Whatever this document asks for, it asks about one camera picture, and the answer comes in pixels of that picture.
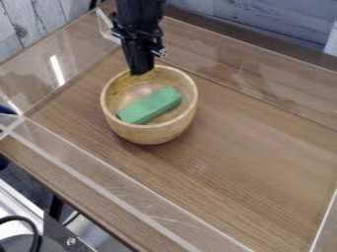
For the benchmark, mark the green rectangular block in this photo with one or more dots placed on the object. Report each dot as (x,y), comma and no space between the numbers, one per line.
(152,106)

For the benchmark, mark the light brown wooden bowl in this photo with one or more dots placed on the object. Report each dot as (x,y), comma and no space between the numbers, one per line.
(126,88)

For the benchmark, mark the clear acrylic wall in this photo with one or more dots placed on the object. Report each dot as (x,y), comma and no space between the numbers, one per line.
(137,197)
(292,84)

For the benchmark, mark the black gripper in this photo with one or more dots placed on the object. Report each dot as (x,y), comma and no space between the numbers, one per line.
(137,26)

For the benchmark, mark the clear acrylic back wall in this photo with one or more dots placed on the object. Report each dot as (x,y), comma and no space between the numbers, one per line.
(292,84)

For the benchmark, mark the clear acrylic front wall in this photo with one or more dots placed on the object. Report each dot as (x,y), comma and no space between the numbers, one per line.
(137,197)

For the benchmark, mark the clear acrylic corner bracket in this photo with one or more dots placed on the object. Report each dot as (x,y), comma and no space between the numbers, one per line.
(106,27)

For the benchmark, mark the black metal table leg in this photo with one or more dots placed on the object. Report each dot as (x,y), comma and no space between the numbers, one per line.
(55,208)

